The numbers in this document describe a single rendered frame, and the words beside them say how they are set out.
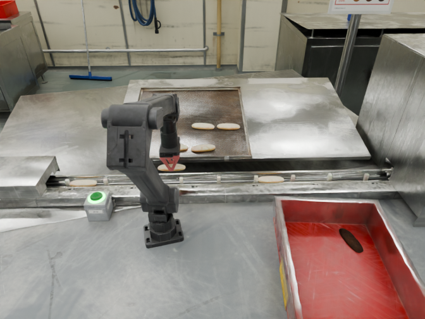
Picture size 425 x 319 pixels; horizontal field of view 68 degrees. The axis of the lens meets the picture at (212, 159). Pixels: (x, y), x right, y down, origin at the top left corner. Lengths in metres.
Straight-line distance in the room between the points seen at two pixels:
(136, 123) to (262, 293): 0.57
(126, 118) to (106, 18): 4.28
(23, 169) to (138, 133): 0.76
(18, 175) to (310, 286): 1.02
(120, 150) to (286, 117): 1.00
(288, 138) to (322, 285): 0.64
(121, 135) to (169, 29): 4.17
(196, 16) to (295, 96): 3.24
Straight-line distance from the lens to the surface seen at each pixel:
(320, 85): 1.76
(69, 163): 1.46
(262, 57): 4.60
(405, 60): 1.29
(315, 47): 2.82
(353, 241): 1.09
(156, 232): 0.99
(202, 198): 1.12
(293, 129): 1.42
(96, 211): 1.11
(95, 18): 4.92
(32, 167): 1.31
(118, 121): 0.63
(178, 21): 4.73
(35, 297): 1.02
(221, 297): 0.91
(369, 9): 1.97
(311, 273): 0.99
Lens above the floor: 1.60
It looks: 35 degrees down
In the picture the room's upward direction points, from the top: straight up
